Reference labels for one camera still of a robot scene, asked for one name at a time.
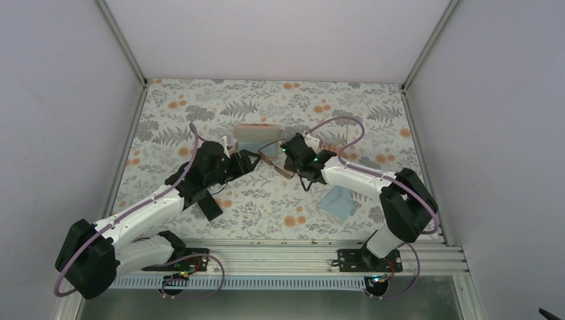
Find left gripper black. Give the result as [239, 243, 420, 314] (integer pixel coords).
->
[205, 150, 261, 187]

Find brown sunglasses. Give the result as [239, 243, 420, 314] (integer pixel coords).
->
[258, 139, 294, 180]

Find pink glasses case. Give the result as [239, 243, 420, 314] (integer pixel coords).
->
[234, 124, 280, 152]

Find light blue cleaning cloth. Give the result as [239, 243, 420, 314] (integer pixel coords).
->
[237, 141, 278, 157]

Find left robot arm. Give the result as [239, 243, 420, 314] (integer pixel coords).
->
[55, 141, 261, 299]

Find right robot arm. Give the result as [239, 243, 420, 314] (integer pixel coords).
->
[281, 133, 439, 271]

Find clear orange sunglasses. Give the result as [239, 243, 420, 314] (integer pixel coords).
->
[321, 123, 350, 153]

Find black glasses case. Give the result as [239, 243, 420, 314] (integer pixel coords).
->
[197, 196, 223, 221]

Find floral table mat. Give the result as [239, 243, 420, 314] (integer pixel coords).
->
[113, 79, 420, 241]

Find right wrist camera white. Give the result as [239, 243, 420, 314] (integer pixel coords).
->
[304, 134, 322, 153]

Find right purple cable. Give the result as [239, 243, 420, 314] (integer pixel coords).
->
[304, 116, 441, 301]

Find aluminium rail base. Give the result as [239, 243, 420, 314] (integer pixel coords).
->
[53, 240, 486, 320]

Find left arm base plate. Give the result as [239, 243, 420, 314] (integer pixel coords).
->
[147, 248, 210, 276]

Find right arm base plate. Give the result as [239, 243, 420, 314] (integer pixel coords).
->
[330, 249, 403, 273]

